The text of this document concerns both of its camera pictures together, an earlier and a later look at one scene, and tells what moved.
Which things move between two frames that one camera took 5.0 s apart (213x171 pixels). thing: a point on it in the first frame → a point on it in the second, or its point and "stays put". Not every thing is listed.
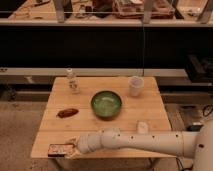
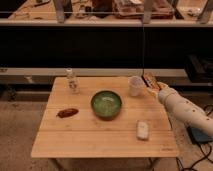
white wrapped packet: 142,127 stays put
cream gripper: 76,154 → 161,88
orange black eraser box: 59,149 → 151,81
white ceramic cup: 136,85 stays put
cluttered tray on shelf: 134,9 stays put
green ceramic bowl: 106,103 stays put
